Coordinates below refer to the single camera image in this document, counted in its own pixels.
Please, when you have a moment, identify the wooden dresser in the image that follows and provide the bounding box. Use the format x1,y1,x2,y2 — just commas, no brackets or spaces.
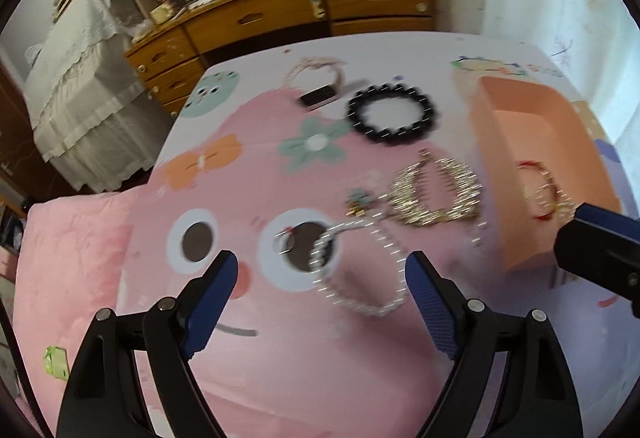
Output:
125,0,436,118

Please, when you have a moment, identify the white lace cloth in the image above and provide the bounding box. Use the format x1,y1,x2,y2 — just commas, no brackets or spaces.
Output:
23,0,171,193

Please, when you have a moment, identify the green candy wrapper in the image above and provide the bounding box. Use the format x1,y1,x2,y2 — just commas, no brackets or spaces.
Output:
43,346,71,381

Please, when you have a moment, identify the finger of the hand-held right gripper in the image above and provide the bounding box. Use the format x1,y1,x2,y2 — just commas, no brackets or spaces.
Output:
553,203,640,314

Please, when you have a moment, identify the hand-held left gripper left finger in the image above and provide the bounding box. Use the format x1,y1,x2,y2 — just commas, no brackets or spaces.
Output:
56,250,239,438

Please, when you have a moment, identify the white pearl necklace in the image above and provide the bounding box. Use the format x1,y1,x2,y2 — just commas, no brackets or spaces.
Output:
309,216,407,318

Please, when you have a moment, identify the small green charm earring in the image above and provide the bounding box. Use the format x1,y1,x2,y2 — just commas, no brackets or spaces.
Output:
345,188,377,219

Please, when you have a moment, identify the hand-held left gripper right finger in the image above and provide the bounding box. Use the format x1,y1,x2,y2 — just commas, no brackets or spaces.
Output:
404,251,585,438

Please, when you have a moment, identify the gold sequin bracelet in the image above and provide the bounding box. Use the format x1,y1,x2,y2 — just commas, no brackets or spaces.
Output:
386,151,484,228

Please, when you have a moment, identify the pink cartoon printed blanket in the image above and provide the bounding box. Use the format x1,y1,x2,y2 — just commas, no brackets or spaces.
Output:
12,32,640,438

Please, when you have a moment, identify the red string bracelet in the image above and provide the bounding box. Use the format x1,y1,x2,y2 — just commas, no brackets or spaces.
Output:
515,160,576,222

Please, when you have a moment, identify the orange plastic box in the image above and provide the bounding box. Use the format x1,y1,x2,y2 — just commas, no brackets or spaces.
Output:
468,76,623,272

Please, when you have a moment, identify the black bead bracelet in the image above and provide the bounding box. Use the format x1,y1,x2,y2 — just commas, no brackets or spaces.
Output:
346,84,437,145

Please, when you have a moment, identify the beige watch with black face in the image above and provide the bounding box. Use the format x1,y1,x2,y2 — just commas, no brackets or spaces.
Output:
284,57,369,111

